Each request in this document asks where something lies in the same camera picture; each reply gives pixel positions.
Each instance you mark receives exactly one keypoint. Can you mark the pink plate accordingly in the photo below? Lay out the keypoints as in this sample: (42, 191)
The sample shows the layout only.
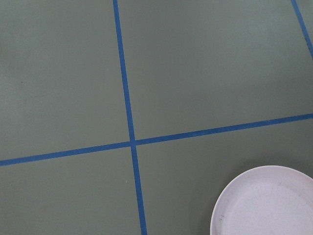
(266, 200)

